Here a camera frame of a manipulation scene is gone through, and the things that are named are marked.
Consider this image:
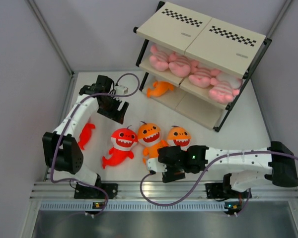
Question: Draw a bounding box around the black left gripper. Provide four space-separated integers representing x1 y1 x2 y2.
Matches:
97 94 128 124

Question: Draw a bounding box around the orange shark plush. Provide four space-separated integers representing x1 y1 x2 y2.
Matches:
167 125 191 151
137 121 168 164
147 81 174 98

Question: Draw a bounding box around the pink striped plush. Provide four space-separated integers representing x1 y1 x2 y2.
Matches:
209 72 243 104
149 44 175 72
168 52 195 77
188 67 220 88

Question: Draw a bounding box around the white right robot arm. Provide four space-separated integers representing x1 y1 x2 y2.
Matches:
147 141 298 197

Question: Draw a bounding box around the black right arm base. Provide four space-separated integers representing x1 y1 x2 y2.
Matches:
205 182 248 202

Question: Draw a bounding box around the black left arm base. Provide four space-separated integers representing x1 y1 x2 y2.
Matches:
74 183 118 199

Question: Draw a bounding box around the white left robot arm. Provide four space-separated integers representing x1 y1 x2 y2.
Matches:
42 75 130 198

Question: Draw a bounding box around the orange shark plush on shelf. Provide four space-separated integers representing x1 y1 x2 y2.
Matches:
147 81 174 98

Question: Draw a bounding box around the beige three-tier shelf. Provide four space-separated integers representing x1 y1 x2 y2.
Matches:
134 1 271 132

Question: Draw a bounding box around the red shark plush centre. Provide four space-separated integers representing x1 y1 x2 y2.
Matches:
102 126 138 169

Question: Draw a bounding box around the red shark plush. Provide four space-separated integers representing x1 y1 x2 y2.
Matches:
78 122 96 150
102 126 138 169

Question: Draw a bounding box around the red shark plush left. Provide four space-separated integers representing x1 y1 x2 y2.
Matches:
78 122 96 150

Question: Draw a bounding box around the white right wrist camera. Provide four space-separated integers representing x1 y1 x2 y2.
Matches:
146 157 167 173

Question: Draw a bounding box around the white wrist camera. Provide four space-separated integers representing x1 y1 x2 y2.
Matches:
146 157 167 173
114 85 129 95

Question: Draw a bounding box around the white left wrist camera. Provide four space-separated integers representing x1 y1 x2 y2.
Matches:
114 85 129 95

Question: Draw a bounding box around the aluminium mounting rail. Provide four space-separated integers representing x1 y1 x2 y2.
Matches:
30 181 298 201

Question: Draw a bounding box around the grey slotted cable duct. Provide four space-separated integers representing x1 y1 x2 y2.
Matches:
39 201 229 211

